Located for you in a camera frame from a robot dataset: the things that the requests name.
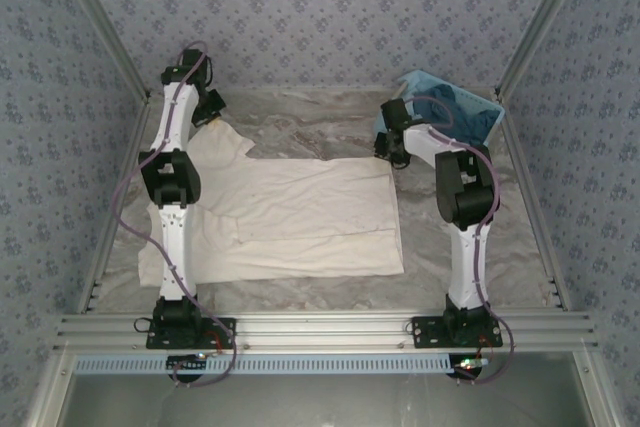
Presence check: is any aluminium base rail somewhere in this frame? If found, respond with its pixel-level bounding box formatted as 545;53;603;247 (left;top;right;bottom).
52;311;599;351

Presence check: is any light blue plastic basket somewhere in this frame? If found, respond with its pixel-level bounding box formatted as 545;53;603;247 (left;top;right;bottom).
414;84;506;151

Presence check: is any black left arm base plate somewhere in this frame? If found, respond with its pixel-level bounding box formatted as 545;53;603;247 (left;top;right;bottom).
145;316;237;350

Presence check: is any dark blue t-shirt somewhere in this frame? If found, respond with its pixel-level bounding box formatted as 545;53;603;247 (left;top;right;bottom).
412;84;501;148

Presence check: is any aluminium frame post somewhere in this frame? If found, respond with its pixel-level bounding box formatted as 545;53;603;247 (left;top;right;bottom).
52;0;153;101
494;0;597;98

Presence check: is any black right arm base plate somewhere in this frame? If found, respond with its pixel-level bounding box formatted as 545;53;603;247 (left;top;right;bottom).
410;316;504;350

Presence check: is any light blue slotted cable duct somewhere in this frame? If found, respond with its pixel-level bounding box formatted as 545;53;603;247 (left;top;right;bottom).
72;352;576;376

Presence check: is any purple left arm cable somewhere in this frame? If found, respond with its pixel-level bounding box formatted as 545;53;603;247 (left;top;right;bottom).
112;40;244;389

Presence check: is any white t-shirt with black print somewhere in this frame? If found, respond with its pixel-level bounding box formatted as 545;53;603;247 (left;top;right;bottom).
137;116;405;291

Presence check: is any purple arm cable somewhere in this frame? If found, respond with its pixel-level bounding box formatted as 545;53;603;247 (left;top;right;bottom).
407;94;516;387
112;40;244;389

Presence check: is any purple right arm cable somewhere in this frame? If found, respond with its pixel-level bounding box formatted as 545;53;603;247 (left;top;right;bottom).
407;94;516;387

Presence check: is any grey metal panel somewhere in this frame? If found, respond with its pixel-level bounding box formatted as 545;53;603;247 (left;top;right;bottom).
24;351;619;427

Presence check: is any small black controller board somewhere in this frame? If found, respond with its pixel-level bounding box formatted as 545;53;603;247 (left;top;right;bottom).
166;354;209;379
448;354;489;381

